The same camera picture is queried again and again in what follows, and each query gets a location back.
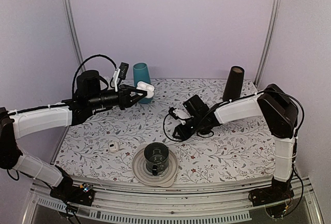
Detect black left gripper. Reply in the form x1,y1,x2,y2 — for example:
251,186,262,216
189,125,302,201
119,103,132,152
88,84,147,110

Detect white earbuds charging case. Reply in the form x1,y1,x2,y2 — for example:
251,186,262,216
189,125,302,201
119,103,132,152
137,81,155,99

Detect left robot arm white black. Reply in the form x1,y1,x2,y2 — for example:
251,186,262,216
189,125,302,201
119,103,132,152
1,69,155,200

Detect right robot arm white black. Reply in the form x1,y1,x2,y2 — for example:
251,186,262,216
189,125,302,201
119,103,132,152
168,84,304,201

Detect black earbud case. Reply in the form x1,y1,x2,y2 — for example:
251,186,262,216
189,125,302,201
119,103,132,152
197,129,214,138

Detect small white earbud case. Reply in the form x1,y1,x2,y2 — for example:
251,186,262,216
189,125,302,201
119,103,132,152
108,141,119,153

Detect teal plastic cup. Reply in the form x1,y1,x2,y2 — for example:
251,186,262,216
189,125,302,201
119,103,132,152
133,63,152,103

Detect dark brown plastic cup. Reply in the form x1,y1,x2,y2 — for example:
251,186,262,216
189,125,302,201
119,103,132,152
222,66,245,101

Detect dark green glass mug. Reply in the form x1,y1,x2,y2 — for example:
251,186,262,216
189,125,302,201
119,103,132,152
144,142,169,176

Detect beige round plate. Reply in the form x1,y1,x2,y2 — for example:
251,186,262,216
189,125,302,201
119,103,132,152
132,142,178,188

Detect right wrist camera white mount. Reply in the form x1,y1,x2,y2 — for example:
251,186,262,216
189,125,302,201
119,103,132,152
168,107,192,125

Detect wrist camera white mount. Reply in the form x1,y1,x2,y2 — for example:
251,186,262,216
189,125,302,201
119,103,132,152
168,107,192,125
110,62,129,92

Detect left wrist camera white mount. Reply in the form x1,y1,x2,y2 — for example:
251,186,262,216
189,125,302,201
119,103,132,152
110,62,129,92

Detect black right camera cable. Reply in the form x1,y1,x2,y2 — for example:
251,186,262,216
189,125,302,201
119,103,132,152
162,112,182,142

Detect black camera cable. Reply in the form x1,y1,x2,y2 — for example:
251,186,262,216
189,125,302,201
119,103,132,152
71,54,118,98
162,112,182,142

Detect black left camera cable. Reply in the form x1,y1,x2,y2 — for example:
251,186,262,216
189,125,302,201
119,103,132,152
71,54,118,98

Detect aluminium front rail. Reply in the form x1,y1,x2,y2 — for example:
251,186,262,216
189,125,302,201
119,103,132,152
22,176,325,223

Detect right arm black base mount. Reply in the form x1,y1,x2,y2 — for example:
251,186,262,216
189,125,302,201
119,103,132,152
248,178,294,206

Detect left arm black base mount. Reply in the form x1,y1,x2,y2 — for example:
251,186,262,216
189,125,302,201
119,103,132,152
50,181,95,206

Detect left aluminium frame post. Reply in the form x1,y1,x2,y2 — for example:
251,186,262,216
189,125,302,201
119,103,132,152
62,0,84,66

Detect aluminium frame post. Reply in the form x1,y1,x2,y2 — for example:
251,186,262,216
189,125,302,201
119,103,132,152
62,0,84,66
254,0,281,88

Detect right aluminium frame post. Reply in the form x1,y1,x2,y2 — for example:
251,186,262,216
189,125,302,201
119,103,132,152
254,0,281,88

